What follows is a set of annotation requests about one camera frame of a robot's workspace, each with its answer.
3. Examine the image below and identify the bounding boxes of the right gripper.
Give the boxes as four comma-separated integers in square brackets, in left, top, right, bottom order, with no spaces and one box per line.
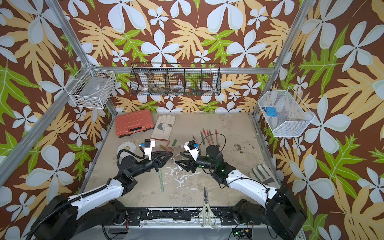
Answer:
[176,150,218,174]

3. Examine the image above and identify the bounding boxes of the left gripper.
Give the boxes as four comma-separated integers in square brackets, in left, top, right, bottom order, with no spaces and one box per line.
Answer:
[131,150,171,179]

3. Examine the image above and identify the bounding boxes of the clear red-capped pen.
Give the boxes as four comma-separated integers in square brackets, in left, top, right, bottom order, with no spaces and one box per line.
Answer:
[206,130,211,145]

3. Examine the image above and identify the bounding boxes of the red gel pen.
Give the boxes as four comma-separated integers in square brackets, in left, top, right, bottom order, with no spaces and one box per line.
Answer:
[215,129,219,145]

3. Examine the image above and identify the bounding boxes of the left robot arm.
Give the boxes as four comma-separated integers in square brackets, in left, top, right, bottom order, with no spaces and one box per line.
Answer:
[26,149,173,240]

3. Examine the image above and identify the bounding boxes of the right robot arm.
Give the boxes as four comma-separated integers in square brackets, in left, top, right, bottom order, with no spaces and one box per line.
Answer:
[176,144,307,240]

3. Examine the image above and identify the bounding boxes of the light green pen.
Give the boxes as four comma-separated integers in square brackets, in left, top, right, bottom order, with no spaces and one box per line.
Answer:
[158,170,165,193]

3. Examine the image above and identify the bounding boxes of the beige work glove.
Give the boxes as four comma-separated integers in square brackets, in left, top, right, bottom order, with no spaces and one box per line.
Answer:
[151,115,176,141]

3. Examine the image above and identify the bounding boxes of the white tape roll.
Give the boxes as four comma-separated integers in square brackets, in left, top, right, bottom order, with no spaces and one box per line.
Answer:
[117,141,137,153]

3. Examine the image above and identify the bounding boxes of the red plastic tool case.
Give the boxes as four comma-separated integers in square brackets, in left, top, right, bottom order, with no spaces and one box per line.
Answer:
[116,110,155,138]

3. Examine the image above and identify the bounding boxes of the blue object in basket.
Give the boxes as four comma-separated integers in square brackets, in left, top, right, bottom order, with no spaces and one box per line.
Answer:
[262,107,278,117]

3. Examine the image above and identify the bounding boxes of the white mesh basket right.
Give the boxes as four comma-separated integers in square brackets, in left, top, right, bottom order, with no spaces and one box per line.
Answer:
[258,88,315,138]

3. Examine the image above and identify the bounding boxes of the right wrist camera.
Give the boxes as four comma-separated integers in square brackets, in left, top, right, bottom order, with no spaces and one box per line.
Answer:
[184,140,200,161]

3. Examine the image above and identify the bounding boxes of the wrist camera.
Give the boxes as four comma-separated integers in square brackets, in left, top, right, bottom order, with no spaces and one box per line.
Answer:
[184,140,200,161]
[140,139,156,160]

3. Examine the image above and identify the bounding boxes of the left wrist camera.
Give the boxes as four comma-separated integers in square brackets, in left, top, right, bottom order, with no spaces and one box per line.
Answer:
[140,139,156,160]

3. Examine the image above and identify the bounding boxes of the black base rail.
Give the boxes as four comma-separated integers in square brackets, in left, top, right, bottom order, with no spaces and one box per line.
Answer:
[101,206,265,226]

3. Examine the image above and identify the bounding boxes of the white handled scissors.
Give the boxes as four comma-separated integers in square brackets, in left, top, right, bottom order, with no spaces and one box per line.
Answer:
[198,187,217,228]

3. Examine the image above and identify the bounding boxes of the black wire basket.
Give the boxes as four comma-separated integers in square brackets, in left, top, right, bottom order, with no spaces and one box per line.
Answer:
[128,63,222,96]

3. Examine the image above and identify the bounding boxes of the white wire basket left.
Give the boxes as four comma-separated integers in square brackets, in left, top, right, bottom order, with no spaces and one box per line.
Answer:
[66,66,117,109]

